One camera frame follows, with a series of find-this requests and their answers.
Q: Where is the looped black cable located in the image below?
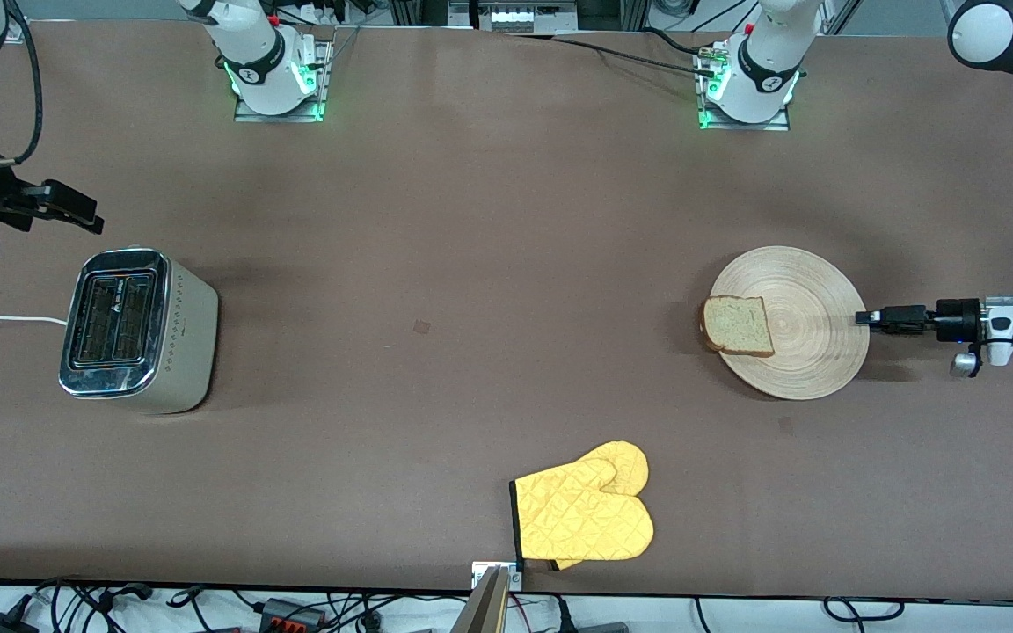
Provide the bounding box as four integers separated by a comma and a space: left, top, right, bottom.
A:
823, 597, 905, 623

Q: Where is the grey power strip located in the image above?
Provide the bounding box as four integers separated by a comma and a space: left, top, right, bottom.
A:
471, 0, 578, 33

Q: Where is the small metal camera bracket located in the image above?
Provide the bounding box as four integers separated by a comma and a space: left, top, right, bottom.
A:
471, 561, 525, 592

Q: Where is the silver beige two-slot toaster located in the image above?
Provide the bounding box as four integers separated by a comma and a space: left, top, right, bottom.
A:
58, 248, 220, 416

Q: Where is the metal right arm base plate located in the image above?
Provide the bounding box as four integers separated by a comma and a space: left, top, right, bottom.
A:
233, 33, 334, 124

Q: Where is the brown-crusted bread slice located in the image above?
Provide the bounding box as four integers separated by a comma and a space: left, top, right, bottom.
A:
698, 295, 776, 359

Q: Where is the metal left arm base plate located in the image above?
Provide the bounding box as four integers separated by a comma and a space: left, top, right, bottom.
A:
694, 42, 794, 133

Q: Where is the wooden camera post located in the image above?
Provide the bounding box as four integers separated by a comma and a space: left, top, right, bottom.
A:
449, 567, 512, 633

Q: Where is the short black table cable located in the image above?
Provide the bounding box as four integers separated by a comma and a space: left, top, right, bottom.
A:
643, 26, 711, 57

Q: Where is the yellow quilted oven mitt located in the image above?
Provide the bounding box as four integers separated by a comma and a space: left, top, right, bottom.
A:
509, 440, 655, 572

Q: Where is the black orange connector box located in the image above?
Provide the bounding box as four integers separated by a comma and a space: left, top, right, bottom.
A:
259, 598, 329, 630

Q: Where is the long black table cable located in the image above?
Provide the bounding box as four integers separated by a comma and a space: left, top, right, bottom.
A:
506, 31, 723, 78

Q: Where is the round wooden plate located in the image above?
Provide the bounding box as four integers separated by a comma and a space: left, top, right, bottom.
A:
709, 245, 871, 402

